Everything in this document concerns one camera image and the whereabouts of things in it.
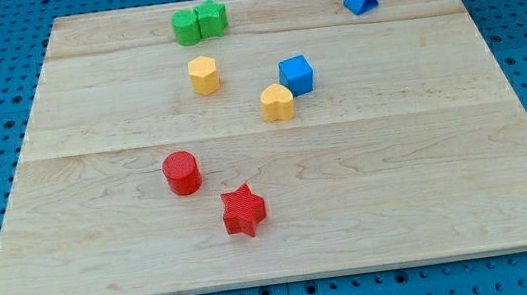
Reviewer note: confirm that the yellow heart block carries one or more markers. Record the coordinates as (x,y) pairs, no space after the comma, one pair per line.
(276,102)

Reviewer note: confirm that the red star block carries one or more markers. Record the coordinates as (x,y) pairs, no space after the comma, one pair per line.
(243,211)

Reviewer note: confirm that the blue cube block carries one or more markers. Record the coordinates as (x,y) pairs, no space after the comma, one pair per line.
(296,74)

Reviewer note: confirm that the red cylinder block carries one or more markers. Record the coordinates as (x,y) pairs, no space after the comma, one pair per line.
(181,170)

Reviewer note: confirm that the wooden board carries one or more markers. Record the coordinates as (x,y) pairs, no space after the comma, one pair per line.
(411,150)

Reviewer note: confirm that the yellow hexagon block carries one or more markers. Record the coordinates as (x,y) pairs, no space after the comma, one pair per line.
(203,72)

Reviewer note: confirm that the green star block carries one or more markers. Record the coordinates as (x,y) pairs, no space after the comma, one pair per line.
(212,18)

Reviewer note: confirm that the green cylinder block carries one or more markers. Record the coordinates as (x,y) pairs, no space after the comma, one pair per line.
(185,24)

